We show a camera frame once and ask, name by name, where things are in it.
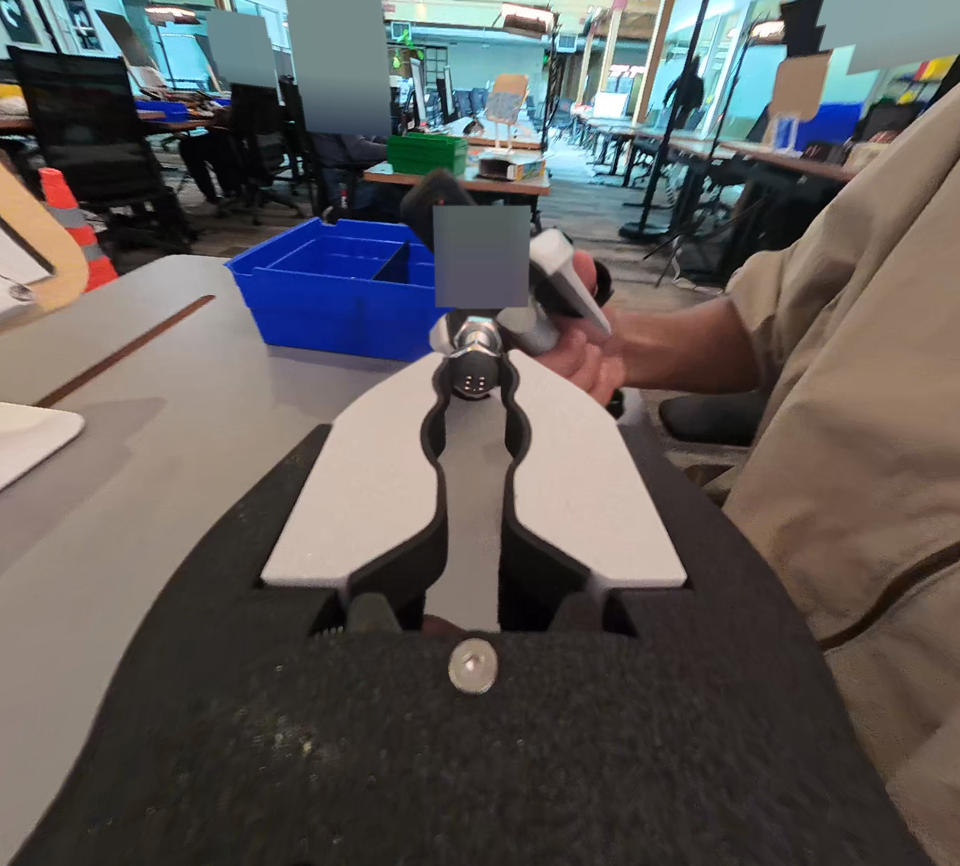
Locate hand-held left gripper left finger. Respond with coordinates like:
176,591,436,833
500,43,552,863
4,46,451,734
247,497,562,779
260,352,450,629

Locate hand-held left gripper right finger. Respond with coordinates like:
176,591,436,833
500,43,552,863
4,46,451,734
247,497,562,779
501,350,689,629

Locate silver hex nut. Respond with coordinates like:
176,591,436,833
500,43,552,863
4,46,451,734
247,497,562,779
450,314,502,353

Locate silver hex bolt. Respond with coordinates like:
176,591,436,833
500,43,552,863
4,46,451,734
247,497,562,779
442,326,513,404

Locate blue divided plastic bin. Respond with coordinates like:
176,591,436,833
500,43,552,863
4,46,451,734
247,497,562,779
225,217,451,362

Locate person's right forearm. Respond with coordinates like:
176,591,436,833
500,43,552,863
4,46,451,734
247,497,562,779
622,296,762,393

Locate person's right hand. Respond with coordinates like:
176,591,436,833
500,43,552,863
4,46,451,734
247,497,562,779
536,257,629,404

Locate wooden top work table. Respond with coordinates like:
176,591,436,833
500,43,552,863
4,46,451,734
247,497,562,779
663,134,860,260
363,161,552,222

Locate green plastic bin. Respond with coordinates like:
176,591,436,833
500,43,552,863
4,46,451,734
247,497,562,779
386,133,470,177

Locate cardboard box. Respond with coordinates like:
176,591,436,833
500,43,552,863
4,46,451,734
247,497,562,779
477,152,547,182

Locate tan board on stand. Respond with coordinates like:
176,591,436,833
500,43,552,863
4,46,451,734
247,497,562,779
483,72,530,155

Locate black chair armrest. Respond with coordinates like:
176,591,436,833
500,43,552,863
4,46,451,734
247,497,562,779
658,393,766,447

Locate black office chair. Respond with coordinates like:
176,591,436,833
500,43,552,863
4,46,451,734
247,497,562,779
225,82,301,222
7,44,196,252

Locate orange traffic cone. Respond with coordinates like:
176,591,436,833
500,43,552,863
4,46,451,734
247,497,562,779
37,167,120,293

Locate instruction board on white stand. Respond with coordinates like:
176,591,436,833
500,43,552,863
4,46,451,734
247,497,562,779
0,161,90,492

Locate printed instruction sheet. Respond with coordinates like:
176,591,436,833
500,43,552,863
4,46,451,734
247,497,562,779
0,221,54,327

